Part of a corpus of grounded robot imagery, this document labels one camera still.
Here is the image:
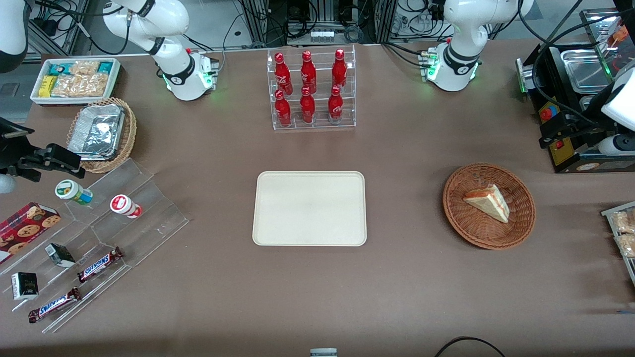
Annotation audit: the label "grey snack tray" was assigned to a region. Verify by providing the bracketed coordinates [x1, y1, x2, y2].
[601, 201, 635, 288]

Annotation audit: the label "red cola bottle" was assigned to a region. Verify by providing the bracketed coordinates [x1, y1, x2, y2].
[301, 51, 317, 95]
[332, 49, 347, 90]
[274, 90, 292, 127]
[300, 86, 316, 123]
[274, 53, 293, 96]
[328, 85, 344, 124]

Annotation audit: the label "white plastic snack bin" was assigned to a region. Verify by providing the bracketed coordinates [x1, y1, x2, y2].
[31, 58, 121, 106]

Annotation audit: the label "light oval wicker basket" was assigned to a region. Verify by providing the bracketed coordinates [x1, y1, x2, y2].
[67, 98, 137, 174]

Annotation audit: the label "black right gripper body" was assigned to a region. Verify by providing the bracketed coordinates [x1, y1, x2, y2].
[7, 148, 50, 182]

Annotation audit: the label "clear pastry bag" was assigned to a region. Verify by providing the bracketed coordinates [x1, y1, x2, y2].
[610, 210, 635, 234]
[615, 234, 635, 258]

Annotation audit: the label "brown Snickers bar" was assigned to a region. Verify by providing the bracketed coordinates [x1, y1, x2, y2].
[28, 288, 81, 324]
[77, 247, 124, 283]

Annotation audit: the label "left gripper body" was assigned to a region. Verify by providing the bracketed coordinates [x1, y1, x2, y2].
[566, 112, 613, 142]

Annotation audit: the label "red label yogurt cup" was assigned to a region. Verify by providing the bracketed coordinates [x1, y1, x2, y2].
[110, 194, 142, 219]

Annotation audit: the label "red cookie box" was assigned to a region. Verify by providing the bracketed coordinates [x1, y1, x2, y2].
[0, 202, 61, 265]

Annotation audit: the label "aluminium foil containers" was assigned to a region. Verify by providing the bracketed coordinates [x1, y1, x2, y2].
[68, 104, 125, 161]

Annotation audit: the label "green label yogurt cup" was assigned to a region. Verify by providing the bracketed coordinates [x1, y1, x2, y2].
[55, 179, 93, 205]

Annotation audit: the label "brown round wicker basket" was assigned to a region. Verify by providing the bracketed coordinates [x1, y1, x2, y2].
[443, 163, 536, 250]

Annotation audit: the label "triangular sandwich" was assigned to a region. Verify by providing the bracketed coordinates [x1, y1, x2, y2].
[463, 184, 510, 224]

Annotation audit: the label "black food warmer cabinet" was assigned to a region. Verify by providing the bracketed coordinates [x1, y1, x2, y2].
[516, 7, 635, 174]

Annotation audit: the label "clear acrylic bottle rack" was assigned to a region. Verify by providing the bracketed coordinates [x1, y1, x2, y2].
[267, 45, 357, 131]

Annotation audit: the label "fried food skewer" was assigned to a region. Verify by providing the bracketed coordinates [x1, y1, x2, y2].
[608, 22, 630, 48]

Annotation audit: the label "black floor cable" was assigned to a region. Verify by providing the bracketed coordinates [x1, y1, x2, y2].
[435, 337, 507, 357]

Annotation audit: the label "clear acrylic stepped display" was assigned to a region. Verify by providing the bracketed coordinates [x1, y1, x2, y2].
[0, 158, 190, 334]

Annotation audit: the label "clear cracker bag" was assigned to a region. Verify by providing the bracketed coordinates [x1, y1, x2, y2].
[69, 60, 100, 76]
[52, 73, 108, 98]

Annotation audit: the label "small black box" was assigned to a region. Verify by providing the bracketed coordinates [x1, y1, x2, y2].
[45, 243, 76, 268]
[11, 272, 39, 301]

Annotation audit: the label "beige plastic tray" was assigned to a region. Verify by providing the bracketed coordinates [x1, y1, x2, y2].
[252, 171, 367, 247]

